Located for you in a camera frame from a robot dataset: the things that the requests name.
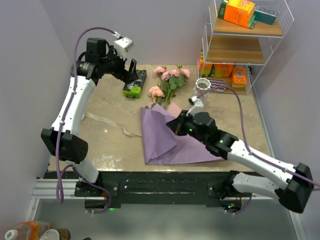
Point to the orange green box top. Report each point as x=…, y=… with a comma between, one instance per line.
x=239, y=12

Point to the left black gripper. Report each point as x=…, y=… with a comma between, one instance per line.
x=128, y=76

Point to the orange packet bottom right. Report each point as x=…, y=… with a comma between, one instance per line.
x=238, y=77

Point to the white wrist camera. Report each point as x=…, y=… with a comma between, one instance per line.
x=122, y=46
x=196, y=106

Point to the orange box bottom middle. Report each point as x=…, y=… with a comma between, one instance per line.
x=222, y=70

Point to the pink inner wrapping paper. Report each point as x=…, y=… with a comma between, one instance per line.
x=172, y=110

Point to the orange juice bottle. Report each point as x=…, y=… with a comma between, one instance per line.
x=29, y=230

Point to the teal box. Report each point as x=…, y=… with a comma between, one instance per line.
x=266, y=15

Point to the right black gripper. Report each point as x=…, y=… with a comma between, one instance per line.
x=175, y=125

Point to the aluminium rail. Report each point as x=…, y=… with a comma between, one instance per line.
x=45, y=189

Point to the black green product box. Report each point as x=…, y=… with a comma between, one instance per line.
x=134, y=89

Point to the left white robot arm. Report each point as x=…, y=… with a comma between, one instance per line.
x=62, y=138

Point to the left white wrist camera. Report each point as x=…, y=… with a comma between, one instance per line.
x=122, y=46

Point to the white wire wooden shelf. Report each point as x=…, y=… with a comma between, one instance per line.
x=223, y=42

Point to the white ribbed ceramic vase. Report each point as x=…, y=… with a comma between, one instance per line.
x=201, y=90

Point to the tin can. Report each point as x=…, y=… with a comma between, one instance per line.
x=56, y=234

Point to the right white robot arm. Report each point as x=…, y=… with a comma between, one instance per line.
x=290, y=184

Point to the purple wavy eye mask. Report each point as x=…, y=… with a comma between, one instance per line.
x=218, y=86

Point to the beige ribbon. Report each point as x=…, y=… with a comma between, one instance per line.
x=109, y=122

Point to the orange box bottom left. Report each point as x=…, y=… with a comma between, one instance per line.
x=204, y=69

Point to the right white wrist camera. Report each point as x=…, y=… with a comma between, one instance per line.
x=196, y=106

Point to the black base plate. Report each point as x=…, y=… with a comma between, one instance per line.
x=116, y=188

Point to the pink rose bouquet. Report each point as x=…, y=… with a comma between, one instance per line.
x=170, y=82

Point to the purple wrapping paper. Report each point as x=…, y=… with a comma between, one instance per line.
x=162, y=147

